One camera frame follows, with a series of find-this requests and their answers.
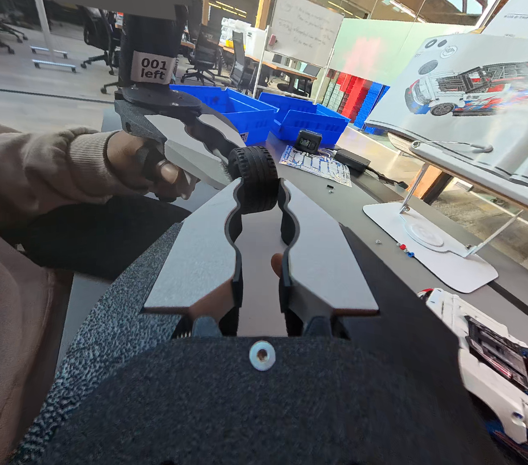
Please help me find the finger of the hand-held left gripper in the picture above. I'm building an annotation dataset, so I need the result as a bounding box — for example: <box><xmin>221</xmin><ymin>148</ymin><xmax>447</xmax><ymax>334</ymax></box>
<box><xmin>187</xmin><ymin>110</ymin><xmax>247</xmax><ymax>161</ymax></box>
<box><xmin>144</xmin><ymin>114</ymin><xmax>232</xmax><ymax>190</ymax></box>

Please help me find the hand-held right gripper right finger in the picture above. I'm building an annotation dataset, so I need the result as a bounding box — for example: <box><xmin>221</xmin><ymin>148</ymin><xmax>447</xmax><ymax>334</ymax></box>
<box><xmin>278</xmin><ymin>179</ymin><xmax>380</xmax><ymax>325</ymax></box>

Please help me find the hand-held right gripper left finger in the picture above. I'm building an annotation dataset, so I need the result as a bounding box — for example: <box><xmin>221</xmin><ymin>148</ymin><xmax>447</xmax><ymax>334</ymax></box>
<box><xmin>144</xmin><ymin>177</ymin><xmax>244</xmax><ymax>325</ymax></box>

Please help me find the black rubber toy tyre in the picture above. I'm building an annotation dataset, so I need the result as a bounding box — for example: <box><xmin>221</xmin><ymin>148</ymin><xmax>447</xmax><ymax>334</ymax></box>
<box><xmin>228</xmin><ymin>146</ymin><xmax>278</xmax><ymax>215</ymax></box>

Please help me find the toy brick race car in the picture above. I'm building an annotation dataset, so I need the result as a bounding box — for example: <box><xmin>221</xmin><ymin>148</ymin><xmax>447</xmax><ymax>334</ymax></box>
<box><xmin>417</xmin><ymin>288</ymin><xmax>528</xmax><ymax>457</ymax></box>

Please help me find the person's left hand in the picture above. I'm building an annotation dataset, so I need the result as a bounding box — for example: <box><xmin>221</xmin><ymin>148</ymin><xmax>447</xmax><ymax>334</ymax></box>
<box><xmin>106</xmin><ymin>130</ymin><xmax>199</xmax><ymax>202</ymax></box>

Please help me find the black office chair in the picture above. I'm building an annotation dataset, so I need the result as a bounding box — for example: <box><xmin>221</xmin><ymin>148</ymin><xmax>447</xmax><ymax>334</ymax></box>
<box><xmin>80</xmin><ymin>7</ymin><xmax>121</xmax><ymax>94</ymax></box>
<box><xmin>228</xmin><ymin>32</ymin><xmax>249</xmax><ymax>91</ymax></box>
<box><xmin>181</xmin><ymin>25</ymin><xmax>222</xmax><ymax>86</ymax></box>

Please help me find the blue plastic storage bin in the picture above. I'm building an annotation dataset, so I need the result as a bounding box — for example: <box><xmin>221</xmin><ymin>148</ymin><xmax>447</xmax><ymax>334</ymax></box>
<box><xmin>258</xmin><ymin>91</ymin><xmax>351</xmax><ymax>141</ymax></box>

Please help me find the background long wooden table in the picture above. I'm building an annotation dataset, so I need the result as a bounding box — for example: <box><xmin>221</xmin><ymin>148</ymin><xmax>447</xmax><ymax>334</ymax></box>
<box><xmin>243</xmin><ymin>54</ymin><xmax>318</xmax><ymax>96</ymax></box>

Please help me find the stack of white storage boxes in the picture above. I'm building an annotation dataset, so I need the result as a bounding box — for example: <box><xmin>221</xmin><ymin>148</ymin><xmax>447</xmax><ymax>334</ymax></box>
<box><xmin>221</xmin><ymin>17</ymin><xmax>266</xmax><ymax>57</ymax></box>

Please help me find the black textured pad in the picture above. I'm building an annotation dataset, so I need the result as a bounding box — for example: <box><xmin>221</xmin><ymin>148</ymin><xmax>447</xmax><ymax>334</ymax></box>
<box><xmin>25</xmin><ymin>196</ymin><xmax>191</xmax><ymax>281</ymax></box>

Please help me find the sticker sheet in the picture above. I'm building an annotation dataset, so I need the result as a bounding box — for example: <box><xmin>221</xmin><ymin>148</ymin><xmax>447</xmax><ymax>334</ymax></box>
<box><xmin>279</xmin><ymin>145</ymin><xmax>352</xmax><ymax>188</ymax></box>

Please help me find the white rolling pole stand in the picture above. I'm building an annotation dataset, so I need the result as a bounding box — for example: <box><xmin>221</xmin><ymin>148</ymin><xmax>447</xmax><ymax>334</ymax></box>
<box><xmin>31</xmin><ymin>0</ymin><xmax>78</xmax><ymax>73</ymax></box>

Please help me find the white book stand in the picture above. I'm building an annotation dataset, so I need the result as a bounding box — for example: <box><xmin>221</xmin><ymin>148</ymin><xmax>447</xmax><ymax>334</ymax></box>
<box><xmin>363</xmin><ymin>141</ymin><xmax>528</xmax><ymax>293</ymax></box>

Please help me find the wooden pillar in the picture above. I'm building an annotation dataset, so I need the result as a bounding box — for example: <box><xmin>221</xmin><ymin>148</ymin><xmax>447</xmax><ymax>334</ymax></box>
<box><xmin>406</xmin><ymin>164</ymin><xmax>444</xmax><ymax>201</ymax></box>

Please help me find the white whiteboard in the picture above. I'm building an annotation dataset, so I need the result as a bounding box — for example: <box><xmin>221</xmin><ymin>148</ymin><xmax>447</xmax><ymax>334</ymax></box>
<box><xmin>266</xmin><ymin>0</ymin><xmax>344</xmax><ymax>66</ymax></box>

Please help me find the stack of red blue crates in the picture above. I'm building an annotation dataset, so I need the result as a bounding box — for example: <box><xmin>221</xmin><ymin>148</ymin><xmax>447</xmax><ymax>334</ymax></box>
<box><xmin>322</xmin><ymin>71</ymin><xmax>390</xmax><ymax>129</ymax></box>

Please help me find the person in beige hoodie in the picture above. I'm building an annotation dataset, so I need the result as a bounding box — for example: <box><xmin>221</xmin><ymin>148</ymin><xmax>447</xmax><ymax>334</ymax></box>
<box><xmin>0</xmin><ymin>238</ymin><xmax>75</xmax><ymax>457</ymax></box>

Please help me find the instruction booklet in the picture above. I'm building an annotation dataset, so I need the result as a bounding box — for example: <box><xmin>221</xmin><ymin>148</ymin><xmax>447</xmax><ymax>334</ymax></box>
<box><xmin>365</xmin><ymin>34</ymin><xmax>528</xmax><ymax>182</ymax></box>

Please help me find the black small camera device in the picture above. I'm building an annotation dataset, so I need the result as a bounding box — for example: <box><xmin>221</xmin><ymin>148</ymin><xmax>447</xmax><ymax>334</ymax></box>
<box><xmin>296</xmin><ymin>129</ymin><xmax>323</xmax><ymax>155</ymax></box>

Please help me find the black power cable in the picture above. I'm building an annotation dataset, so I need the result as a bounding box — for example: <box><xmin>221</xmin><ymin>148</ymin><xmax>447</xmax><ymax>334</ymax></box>
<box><xmin>365</xmin><ymin>167</ymin><xmax>409</xmax><ymax>190</ymax></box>

